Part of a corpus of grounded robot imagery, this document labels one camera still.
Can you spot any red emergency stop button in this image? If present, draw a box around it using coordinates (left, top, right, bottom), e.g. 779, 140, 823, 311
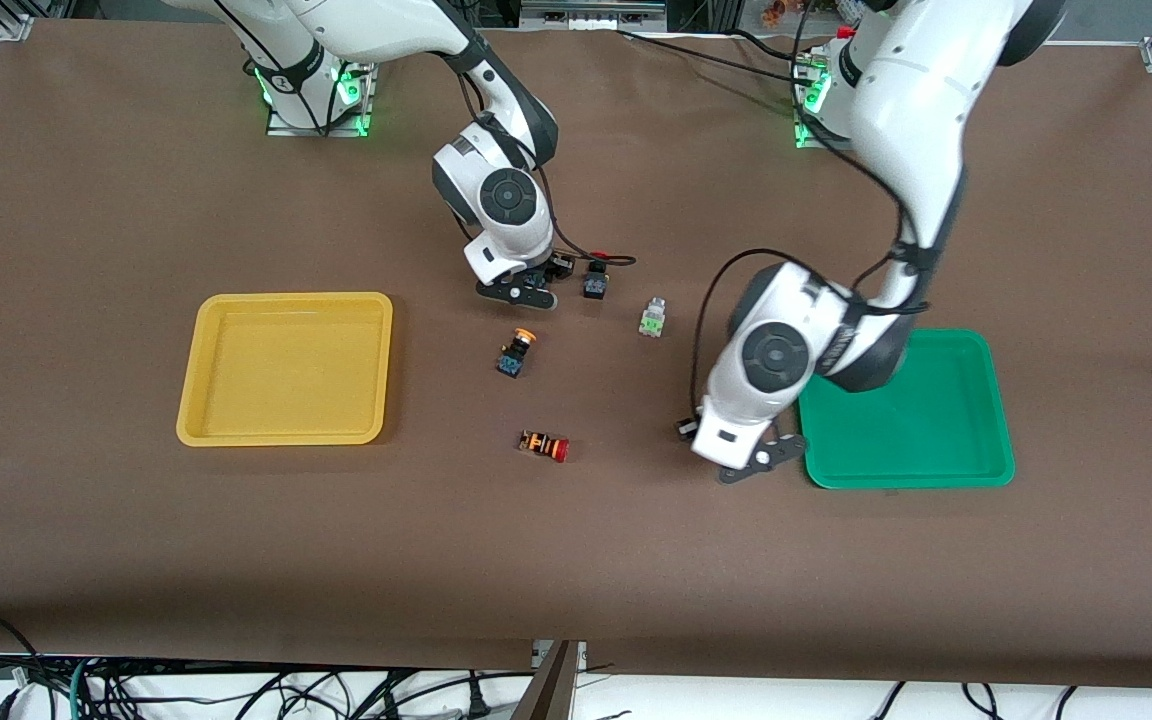
518, 429, 571, 464

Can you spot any brown table mat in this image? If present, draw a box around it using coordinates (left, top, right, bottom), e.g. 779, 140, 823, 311
0, 20, 1152, 691

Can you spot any green plastic tray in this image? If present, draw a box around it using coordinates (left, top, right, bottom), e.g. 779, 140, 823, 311
796, 329, 1017, 490

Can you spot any yellow plastic tray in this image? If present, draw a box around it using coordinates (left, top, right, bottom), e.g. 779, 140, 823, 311
176, 292, 395, 448

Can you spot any silver metal box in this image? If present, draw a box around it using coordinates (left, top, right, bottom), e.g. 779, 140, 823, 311
519, 0, 669, 31

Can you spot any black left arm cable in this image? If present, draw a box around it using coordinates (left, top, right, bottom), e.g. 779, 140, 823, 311
694, 170, 937, 426

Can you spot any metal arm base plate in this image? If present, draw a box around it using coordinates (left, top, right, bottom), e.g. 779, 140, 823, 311
789, 50, 857, 152
266, 60, 380, 138

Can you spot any black cable on mat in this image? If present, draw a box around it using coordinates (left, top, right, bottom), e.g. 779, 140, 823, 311
616, 28, 812, 76

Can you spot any metal bracket post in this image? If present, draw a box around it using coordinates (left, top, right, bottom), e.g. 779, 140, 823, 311
511, 640, 589, 720

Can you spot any green floor cable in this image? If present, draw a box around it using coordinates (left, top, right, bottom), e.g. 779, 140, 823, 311
69, 657, 97, 720

